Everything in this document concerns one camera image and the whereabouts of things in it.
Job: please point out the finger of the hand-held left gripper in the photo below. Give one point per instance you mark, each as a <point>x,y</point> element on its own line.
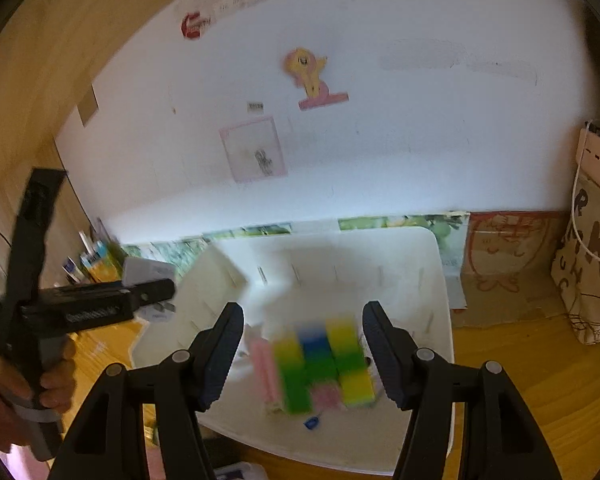
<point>152,291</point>

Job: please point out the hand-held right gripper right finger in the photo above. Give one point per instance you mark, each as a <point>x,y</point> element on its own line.
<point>385,355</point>

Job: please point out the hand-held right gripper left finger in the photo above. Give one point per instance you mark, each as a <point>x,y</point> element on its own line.
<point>220,355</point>

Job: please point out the colourful puzzle cube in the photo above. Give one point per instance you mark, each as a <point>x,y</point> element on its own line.
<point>320,360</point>

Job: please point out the white plastic storage bin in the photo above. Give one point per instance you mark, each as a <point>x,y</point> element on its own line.
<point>405,285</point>

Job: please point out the small blue tag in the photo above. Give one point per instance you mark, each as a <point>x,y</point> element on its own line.
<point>311,422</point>

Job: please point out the person's left hand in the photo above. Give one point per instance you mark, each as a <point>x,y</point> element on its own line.
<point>57,385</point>

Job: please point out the blue white small box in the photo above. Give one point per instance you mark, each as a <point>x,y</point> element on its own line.
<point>72,270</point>

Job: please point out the orange juice carton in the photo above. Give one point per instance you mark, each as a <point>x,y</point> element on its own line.
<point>102,265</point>

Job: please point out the brown cartoon cardboard panel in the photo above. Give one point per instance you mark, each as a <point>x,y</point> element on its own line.
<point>505,260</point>

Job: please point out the beige tape strip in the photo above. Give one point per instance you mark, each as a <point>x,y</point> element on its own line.
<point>87,105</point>

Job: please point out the patterned paper bag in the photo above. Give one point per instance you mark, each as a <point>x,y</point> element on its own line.
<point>590,285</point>

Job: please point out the pink square wall sticker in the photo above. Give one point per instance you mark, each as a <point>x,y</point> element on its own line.
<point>250,150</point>

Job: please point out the small barcode wall sticker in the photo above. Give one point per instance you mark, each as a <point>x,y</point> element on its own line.
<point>255,106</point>

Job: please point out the yellow pony wall sticker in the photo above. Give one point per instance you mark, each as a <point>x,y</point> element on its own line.
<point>305,70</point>

